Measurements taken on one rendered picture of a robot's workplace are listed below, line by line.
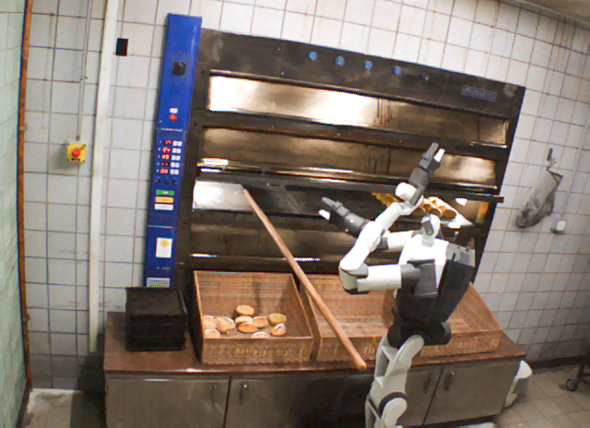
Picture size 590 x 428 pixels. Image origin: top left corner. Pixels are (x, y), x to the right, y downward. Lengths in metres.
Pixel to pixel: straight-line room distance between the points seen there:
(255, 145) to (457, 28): 1.28
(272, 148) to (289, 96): 0.28
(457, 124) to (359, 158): 0.63
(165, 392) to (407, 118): 1.90
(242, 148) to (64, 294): 1.24
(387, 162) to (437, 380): 1.27
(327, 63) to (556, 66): 1.50
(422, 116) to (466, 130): 0.31
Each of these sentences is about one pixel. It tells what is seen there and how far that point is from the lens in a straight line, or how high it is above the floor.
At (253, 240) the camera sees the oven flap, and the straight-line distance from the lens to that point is 2.93.
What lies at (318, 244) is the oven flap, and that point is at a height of 1.02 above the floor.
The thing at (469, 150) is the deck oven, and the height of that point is 1.66.
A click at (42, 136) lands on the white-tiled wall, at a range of 2.73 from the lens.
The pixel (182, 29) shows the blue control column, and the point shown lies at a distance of 2.59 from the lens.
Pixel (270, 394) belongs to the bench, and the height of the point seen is 0.42.
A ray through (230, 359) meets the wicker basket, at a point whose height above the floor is 0.61.
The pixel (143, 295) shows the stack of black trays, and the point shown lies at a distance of 2.78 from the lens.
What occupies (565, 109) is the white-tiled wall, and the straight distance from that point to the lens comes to 3.67.
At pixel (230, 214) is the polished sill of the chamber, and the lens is 2.84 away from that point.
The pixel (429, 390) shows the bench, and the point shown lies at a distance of 3.20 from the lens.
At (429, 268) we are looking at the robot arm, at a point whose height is 1.40.
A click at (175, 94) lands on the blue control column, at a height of 1.77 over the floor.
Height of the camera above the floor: 2.14
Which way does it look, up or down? 18 degrees down
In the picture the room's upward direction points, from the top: 10 degrees clockwise
